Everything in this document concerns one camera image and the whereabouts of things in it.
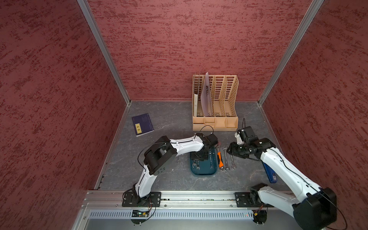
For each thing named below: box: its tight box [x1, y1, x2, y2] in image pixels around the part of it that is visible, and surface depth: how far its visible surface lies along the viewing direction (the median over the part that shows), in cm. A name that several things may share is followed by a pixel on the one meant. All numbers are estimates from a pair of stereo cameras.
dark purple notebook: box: [131, 113, 155, 138], surface depth 106 cm
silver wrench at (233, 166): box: [230, 154, 237, 171], surface depth 89 cm
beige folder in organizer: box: [193, 93, 198, 117], surface depth 91 cm
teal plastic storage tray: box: [190, 146, 219, 176], surface depth 87 cm
